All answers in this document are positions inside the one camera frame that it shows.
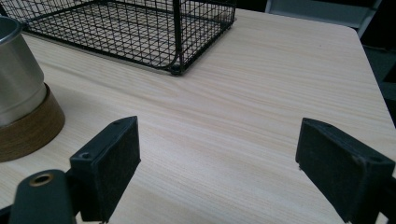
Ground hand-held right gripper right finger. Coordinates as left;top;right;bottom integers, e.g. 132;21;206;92
294;117;396;224

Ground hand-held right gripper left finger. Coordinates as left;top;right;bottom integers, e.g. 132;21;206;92
68;115;142;224

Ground steel cup with wooden base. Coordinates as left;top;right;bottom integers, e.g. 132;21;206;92
0;15;66;163

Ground black wire mesh basket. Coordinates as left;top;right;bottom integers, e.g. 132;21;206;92
0;0;237;77

